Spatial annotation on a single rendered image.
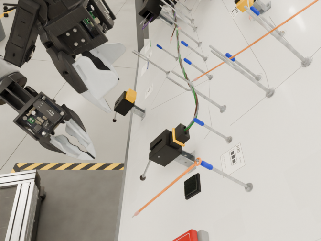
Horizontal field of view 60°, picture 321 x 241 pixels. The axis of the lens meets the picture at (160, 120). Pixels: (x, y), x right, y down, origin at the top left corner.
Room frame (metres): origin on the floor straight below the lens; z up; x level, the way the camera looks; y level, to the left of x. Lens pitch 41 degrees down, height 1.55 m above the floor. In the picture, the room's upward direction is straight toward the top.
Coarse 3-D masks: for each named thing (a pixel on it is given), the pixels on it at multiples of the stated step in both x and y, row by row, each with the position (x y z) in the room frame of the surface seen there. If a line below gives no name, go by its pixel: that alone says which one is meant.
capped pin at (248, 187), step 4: (196, 160) 0.25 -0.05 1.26; (200, 164) 0.25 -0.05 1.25; (204, 164) 0.25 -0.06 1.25; (208, 164) 0.25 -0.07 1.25; (208, 168) 0.25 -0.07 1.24; (212, 168) 0.25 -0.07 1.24; (216, 172) 0.25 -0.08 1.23; (220, 172) 0.25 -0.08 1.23; (228, 176) 0.25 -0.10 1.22; (232, 180) 0.25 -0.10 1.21; (236, 180) 0.25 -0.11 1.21; (240, 184) 0.25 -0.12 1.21; (244, 184) 0.25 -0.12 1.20; (248, 184) 0.25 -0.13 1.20; (252, 184) 0.25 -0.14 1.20; (248, 188) 0.24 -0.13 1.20; (252, 188) 0.24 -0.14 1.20
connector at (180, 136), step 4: (180, 124) 0.39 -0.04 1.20; (176, 128) 0.39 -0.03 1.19; (180, 128) 0.38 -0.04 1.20; (184, 128) 0.38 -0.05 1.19; (176, 132) 0.38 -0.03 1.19; (180, 132) 0.37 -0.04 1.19; (184, 132) 0.37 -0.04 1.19; (188, 132) 0.38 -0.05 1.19; (172, 136) 0.38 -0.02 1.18; (176, 136) 0.37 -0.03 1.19; (180, 136) 0.36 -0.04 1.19; (184, 136) 0.36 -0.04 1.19; (188, 136) 0.37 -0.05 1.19; (172, 140) 0.37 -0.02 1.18; (180, 140) 0.36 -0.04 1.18; (184, 140) 0.36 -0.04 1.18; (172, 144) 0.36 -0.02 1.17; (176, 144) 0.36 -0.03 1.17
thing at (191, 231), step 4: (188, 232) 0.21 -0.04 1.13; (192, 232) 0.21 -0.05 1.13; (196, 232) 0.21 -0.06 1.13; (180, 236) 0.21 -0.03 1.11; (184, 236) 0.21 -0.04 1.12; (188, 236) 0.20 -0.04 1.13; (192, 236) 0.20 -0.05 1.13; (196, 236) 0.20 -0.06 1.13; (172, 240) 0.21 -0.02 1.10; (176, 240) 0.21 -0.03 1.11; (180, 240) 0.21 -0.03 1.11; (184, 240) 0.20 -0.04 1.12; (188, 240) 0.20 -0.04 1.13; (192, 240) 0.20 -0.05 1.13; (196, 240) 0.20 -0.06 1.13
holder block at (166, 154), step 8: (160, 136) 0.39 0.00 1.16; (168, 136) 0.38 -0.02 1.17; (152, 144) 0.39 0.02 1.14; (160, 144) 0.37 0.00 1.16; (168, 144) 0.36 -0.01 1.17; (152, 152) 0.37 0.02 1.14; (160, 152) 0.36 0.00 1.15; (168, 152) 0.36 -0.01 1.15; (176, 152) 0.36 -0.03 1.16; (152, 160) 0.36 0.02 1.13; (160, 160) 0.36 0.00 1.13; (168, 160) 0.36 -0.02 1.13
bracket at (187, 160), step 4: (184, 152) 0.38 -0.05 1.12; (192, 152) 0.40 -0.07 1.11; (180, 156) 0.37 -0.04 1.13; (184, 156) 0.39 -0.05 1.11; (188, 156) 0.38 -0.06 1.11; (192, 156) 0.38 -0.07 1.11; (176, 160) 0.37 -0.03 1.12; (180, 160) 0.37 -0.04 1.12; (184, 160) 0.37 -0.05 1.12; (188, 160) 0.37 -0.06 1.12; (192, 160) 0.38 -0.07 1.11; (184, 164) 0.37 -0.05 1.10; (188, 164) 0.37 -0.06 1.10; (192, 164) 0.37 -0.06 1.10; (188, 172) 0.36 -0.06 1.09
